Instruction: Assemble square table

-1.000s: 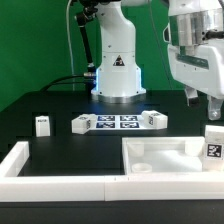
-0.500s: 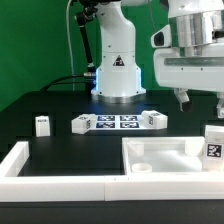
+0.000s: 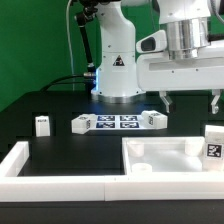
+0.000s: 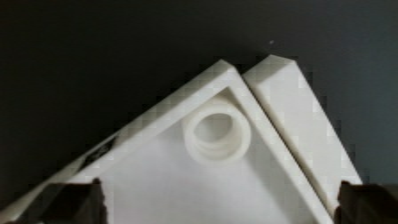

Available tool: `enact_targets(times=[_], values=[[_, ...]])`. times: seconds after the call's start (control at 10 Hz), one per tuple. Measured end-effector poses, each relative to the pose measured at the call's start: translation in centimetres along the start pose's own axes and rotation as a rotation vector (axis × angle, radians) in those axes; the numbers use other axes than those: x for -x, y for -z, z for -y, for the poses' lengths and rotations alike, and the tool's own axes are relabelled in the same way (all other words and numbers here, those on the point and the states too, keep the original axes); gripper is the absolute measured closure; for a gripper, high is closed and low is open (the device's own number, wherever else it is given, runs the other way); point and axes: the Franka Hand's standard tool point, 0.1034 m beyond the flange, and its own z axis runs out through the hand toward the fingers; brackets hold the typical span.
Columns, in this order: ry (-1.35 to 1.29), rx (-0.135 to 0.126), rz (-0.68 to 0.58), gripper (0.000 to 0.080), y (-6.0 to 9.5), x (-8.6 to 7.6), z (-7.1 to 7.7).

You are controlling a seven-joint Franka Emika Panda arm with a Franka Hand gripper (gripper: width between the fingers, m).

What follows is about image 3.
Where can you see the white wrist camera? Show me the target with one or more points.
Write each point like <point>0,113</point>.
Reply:
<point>155,42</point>

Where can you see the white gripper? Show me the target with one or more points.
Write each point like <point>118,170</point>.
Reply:
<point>156,72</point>

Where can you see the AprilTag marker sheet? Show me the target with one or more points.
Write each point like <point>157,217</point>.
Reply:
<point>117,122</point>

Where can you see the white U-shaped fence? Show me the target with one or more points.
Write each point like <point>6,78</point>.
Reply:
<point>155,186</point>

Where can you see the white square tabletop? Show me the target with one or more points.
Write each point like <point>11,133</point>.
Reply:
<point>144,155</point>

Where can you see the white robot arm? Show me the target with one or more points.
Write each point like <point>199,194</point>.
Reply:
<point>181,56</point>

